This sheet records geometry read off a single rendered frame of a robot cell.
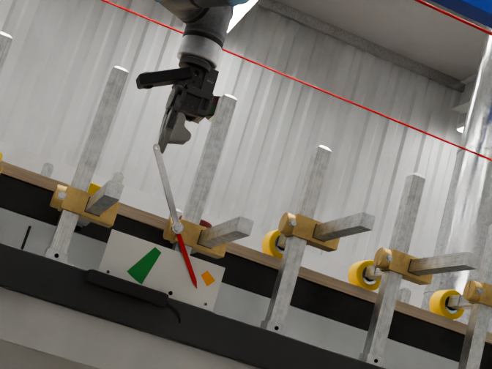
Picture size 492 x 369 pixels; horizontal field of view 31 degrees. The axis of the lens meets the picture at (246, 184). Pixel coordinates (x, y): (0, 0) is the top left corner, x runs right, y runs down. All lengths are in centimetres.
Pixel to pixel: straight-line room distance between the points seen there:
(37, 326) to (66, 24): 783
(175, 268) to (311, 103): 820
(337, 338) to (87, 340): 68
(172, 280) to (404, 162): 860
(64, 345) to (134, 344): 15
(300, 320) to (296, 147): 768
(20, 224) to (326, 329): 79
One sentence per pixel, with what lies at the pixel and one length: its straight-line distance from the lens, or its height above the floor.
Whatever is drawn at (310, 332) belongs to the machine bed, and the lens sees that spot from 221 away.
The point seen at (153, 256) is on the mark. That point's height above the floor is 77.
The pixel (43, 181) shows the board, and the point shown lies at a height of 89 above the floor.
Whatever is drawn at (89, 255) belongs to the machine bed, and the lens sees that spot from 207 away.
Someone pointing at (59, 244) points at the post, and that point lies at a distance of 184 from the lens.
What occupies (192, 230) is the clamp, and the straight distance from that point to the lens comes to 189.
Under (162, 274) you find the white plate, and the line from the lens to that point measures 186.
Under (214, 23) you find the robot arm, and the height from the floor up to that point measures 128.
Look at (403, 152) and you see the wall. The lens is 1038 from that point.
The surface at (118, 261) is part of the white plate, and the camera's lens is 185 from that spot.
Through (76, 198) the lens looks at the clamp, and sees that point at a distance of 185.
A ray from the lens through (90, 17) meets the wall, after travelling 962.
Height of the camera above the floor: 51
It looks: 14 degrees up
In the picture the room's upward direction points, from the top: 17 degrees clockwise
